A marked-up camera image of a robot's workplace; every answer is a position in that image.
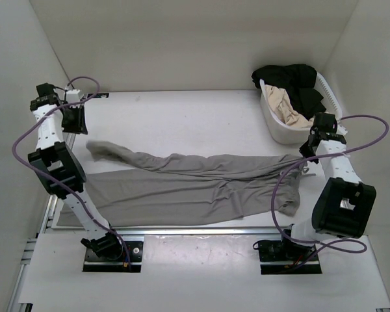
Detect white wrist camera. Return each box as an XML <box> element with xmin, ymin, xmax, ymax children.
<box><xmin>337</xmin><ymin>124</ymin><xmax>348</xmax><ymax>136</ymax></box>
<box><xmin>65</xmin><ymin>89</ymin><xmax>84</xmax><ymax>104</ymax></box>

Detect white laundry basket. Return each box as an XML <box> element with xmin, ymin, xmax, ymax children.
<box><xmin>259</xmin><ymin>72</ymin><xmax>343</xmax><ymax>144</ymax></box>

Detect left aluminium rail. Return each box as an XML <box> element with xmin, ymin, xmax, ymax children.
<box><xmin>35</xmin><ymin>94</ymin><xmax>86</xmax><ymax>233</ymax></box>

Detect aluminium rail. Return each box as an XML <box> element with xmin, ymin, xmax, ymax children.
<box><xmin>118</xmin><ymin>227</ymin><xmax>281</xmax><ymax>240</ymax></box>
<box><xmin>35</xmin><ymin>94</ymin><xmax>86</xmax><ymax>233</ymax></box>

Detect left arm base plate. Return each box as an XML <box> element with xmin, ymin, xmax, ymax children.
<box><xmin>81</xmin><ymin>236</ymin><xmax>144</xmax><ymax>273</ymax></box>

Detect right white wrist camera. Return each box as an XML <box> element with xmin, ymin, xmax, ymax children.
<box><xmin>337</xmin><ymin>124</ymin><xmax>348</xmax><ymax>136</ymax></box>

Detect grey trousers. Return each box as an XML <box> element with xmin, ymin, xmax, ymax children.
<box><xmin>57</xmin><ymin>139</ymin><xmax>316</xmax><ymax>228</ymax></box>

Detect black label sticker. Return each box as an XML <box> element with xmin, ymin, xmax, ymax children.
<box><xmin>87</xmin><ymin>92</ymin><xmax>110</xmax><ymax>99</ymax></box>

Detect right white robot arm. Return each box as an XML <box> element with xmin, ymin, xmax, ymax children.
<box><xmin>279</xmin><ymin>113</ymin><xmax>376</xmax><ymax>260</ymax></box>

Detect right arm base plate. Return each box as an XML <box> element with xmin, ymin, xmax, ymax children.
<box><xmin>252</xmin><ymin>239</ymin><xmax>322</xmax><ymax>275</ymax></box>

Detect beige trousers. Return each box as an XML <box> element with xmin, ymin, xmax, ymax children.
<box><xmin>265</xmin><ymin>84</ymin><xmax>326</xmax><ymax>129</ymax></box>

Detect black trousers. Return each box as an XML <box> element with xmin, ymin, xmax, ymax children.
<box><xmin>252</xmin><ymin>64</ymin><xmax>326</xmax><ymax>120</ymax></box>

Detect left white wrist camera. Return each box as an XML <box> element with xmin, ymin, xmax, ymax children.
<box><xmin>65</xmin><ymin>89</ymin><xmax>84</xmax><ymax>104</ymax></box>

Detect front aluminium rail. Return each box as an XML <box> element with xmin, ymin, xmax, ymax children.
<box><xmin>118</xmin><ymin>227</ymin><xmax>281</xmax><ymax>240</ymax></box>

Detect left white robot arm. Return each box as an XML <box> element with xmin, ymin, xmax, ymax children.
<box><xmin>28</xmin><ymin>83</ymin><xmax>128</xmax><ymax>262</ymax></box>

